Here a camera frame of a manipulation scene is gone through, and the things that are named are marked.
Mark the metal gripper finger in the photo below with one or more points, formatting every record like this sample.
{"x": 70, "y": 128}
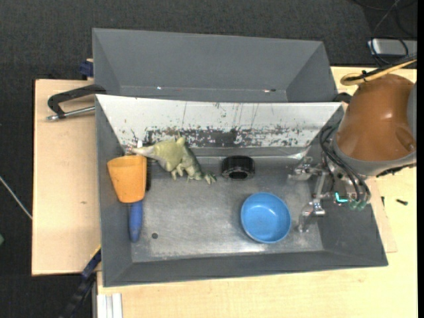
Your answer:
{"x": 303, "y": 171}
{"x": 313, "y": 210}

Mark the blue bowl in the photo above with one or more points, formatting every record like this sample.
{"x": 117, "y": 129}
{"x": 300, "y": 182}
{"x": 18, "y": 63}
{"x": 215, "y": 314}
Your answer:
{"x": 265, "y": 219}

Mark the small black screw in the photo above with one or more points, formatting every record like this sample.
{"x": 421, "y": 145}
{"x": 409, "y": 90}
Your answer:
{"x": 402, "y": 202}

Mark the grey metal bin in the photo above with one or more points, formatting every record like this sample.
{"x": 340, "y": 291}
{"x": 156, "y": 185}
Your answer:
{"x": 205, "y": 210}

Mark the green toy dinosaur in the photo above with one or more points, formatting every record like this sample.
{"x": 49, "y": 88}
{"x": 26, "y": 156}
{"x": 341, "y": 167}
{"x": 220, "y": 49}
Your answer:
{"x": 175, "y": 154}

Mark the orange plastic cup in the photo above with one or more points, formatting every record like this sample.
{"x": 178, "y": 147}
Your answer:
{"x": 127, "y": 177}

